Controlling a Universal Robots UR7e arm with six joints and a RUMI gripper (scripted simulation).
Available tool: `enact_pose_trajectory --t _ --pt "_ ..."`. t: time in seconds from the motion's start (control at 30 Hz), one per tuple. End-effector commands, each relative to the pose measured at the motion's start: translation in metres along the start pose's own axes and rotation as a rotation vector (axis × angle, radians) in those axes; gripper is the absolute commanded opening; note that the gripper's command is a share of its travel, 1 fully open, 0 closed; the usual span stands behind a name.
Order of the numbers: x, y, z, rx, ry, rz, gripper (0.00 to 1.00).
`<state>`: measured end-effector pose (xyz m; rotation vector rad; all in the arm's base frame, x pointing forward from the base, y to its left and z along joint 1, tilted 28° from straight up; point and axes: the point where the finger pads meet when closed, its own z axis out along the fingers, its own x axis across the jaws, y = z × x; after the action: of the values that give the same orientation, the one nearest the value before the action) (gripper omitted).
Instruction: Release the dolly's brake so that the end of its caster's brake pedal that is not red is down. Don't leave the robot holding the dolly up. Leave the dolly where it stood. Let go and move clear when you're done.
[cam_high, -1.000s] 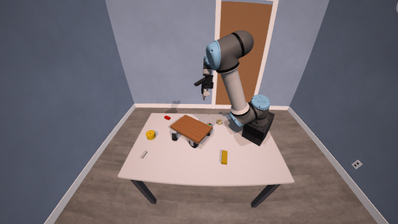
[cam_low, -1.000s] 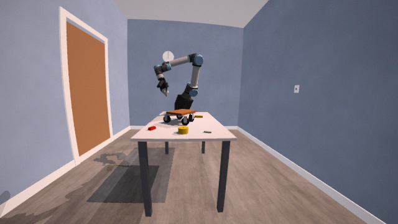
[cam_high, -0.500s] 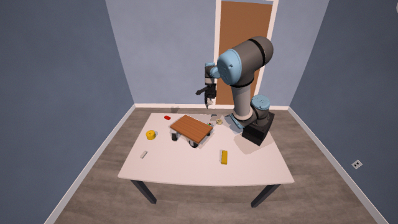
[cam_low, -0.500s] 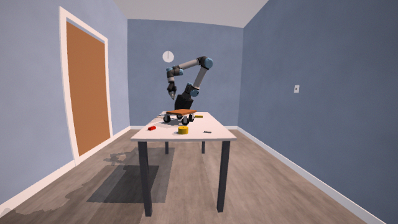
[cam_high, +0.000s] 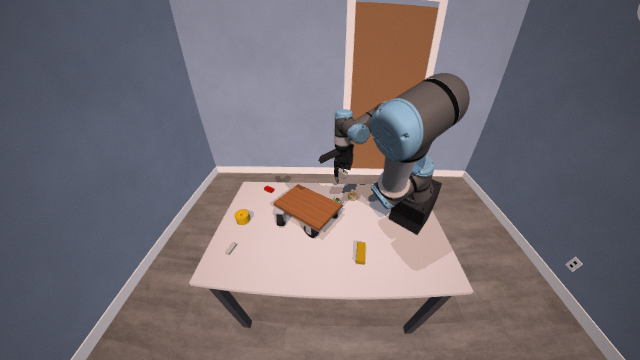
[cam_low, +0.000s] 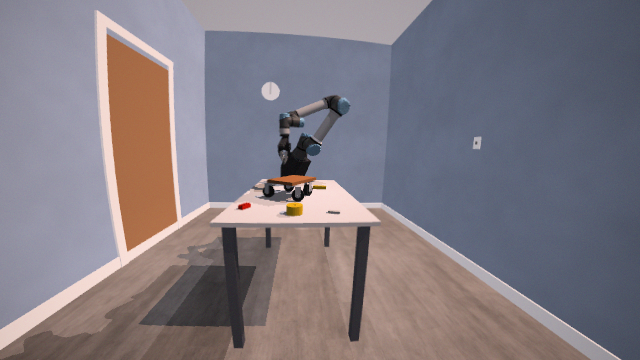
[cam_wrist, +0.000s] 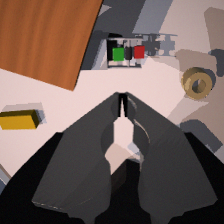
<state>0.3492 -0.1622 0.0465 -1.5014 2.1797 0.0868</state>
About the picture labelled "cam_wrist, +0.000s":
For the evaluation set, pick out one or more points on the tan roll of masking tape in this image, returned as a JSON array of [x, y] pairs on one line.
[[200, 91]]

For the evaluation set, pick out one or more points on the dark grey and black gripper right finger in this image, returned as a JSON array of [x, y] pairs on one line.
[[180, 176]]

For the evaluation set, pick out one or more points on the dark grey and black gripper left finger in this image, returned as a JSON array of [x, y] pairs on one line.
[[68, 176]]

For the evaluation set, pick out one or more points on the yellow rectangular block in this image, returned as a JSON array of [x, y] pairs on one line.
[[16, 120]]

